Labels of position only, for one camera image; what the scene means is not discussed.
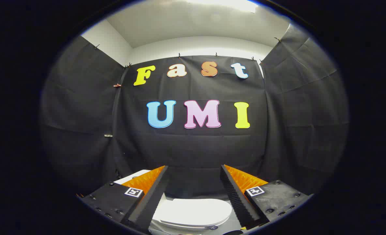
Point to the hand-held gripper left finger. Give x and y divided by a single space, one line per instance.
149 202

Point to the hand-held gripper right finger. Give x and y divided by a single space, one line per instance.
237 199

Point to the white toilet seat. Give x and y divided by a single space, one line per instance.
180 226

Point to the black backdrop cloth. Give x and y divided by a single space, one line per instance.
193 150

